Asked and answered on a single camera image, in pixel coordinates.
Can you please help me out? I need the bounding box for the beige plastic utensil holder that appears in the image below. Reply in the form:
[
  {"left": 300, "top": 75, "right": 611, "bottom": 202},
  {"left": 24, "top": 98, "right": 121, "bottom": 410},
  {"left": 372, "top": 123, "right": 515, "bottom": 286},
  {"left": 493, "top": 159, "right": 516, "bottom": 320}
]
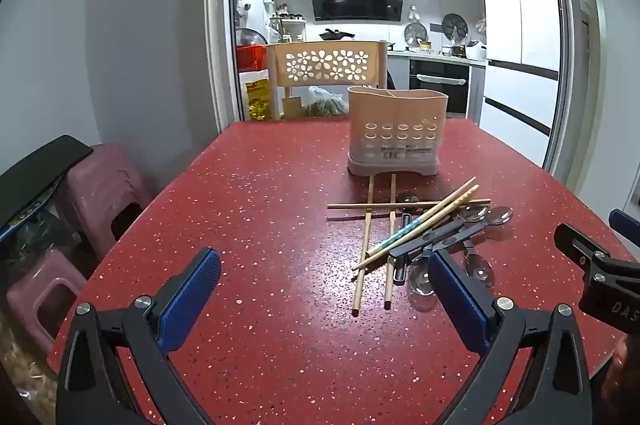
[{"left": 346, "top": 86, "right": 447, "bottom": 178}]

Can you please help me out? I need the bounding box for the metal wok lid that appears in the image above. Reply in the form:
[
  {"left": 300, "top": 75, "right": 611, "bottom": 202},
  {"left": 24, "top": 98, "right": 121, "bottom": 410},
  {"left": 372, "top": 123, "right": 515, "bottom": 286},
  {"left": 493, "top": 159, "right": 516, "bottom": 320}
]
[{"left": 237, "top": 27, "right": 267, "bottom": 48}]

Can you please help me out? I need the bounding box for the black flat board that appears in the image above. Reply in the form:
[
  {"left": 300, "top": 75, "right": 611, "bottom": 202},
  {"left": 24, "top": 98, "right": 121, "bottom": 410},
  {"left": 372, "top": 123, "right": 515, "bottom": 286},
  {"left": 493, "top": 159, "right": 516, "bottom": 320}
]
[{"left": 0, "top": 135, "right": 94, "bottom": 226}]

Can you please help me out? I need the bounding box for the pink plastic stool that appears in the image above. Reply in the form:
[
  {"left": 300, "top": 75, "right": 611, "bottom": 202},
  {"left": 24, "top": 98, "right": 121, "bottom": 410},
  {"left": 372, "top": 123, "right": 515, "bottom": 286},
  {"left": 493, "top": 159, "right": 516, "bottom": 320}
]
[
  {"left": 6, "top": 247, "right": 90, "bottom": 356},
  {"left": 52, "top": 142, "right": 151, "bottom": 258}
]

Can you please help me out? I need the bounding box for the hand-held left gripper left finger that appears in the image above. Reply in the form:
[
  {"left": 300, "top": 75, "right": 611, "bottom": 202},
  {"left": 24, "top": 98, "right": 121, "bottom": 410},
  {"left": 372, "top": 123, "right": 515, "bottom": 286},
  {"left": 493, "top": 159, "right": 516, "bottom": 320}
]
[{"left": 56, "top": 247, "right": 222, "bottom": 425}]

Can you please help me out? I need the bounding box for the red plastic basket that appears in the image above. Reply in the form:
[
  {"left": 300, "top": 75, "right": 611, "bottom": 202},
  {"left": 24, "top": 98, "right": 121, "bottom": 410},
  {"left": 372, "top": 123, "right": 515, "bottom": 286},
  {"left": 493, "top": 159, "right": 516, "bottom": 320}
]
[{"left": 235, "top": 45, "right": 268, "bottom": 74}]

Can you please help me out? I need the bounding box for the small cardboard box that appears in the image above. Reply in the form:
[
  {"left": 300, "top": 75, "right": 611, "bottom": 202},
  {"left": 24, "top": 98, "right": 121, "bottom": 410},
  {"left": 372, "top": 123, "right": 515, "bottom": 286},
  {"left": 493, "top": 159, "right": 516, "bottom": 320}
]
[{"left": 281, "top": 96, "right": 304, "bottom": 120}]

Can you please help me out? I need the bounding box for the yellow foil bag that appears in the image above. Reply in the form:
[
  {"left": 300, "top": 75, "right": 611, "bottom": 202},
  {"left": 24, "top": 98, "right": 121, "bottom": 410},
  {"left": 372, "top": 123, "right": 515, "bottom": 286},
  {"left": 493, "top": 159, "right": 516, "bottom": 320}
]
[{"left": 245, "top": 80, "right": 274, "bottom": 122}]

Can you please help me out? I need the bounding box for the white refrigerator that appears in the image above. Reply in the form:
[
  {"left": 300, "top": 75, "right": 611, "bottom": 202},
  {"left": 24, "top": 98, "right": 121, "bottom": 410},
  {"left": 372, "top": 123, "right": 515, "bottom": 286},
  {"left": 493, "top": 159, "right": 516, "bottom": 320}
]
[{"left": 481, "top": 0, "right": 562, "bottom": 168}]

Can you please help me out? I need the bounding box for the plastic bag of greens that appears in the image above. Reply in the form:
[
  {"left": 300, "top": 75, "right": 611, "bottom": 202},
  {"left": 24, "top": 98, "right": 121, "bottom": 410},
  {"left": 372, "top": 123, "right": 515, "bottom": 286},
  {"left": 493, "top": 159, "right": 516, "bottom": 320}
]
[{"left": 301, "top": 86, "right": 350, "bottom": 117}]

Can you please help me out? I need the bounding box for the person's right hand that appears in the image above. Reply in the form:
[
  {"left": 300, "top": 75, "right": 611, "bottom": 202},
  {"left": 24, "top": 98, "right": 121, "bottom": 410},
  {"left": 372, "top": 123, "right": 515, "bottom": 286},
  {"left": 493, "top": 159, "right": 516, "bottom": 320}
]
[{"left": 602, "top": 336, "right": 640, "bottom": 411}]

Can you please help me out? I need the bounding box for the white spice shelf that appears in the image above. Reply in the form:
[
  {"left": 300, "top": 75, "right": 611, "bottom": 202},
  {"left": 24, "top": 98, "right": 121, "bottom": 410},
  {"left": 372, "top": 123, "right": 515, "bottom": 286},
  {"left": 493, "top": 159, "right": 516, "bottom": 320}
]
[{"left": 269, "top": 12, "right": 307, "bottom": 44}]

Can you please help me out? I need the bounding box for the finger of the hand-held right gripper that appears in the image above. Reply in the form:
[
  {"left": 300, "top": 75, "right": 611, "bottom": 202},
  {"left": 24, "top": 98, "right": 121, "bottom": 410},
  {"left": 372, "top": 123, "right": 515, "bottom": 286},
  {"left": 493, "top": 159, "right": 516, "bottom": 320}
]
[
  {"left": 554, "top": 223, "right": 613, "bottom": 273},
  {"left": 609, "top": 208, "right": 640, "bottom": 247}
]

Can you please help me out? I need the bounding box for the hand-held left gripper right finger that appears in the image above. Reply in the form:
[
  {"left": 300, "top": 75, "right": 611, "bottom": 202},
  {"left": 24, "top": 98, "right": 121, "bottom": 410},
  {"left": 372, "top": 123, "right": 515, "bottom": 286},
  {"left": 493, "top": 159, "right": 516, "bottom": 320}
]
[{"left": 426, "top": 250, "right": 593, "bottom": 425}]

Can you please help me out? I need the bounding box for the round divided hanging pan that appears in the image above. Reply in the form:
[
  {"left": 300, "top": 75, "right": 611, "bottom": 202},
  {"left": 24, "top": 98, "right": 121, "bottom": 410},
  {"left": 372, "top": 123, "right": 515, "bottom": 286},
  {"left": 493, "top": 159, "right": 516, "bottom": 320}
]
[{"left": 442, "top": 13, "right": 469, "bottom": 40}]

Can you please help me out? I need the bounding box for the white rice cooker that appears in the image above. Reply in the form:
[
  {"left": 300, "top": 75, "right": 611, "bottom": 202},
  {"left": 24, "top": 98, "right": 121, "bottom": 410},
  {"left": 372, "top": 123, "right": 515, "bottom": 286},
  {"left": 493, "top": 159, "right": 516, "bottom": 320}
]
[{"left": 462, "top": 40, "right": 488, "bottom": 62}]

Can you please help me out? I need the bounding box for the beige flower-cutout chair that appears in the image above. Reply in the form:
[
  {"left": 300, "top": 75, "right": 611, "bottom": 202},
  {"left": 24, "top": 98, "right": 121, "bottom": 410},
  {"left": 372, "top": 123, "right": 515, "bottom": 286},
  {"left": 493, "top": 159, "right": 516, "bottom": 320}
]
[{"left": 264, "top": 40, "right": 389, "bottom": 122}]

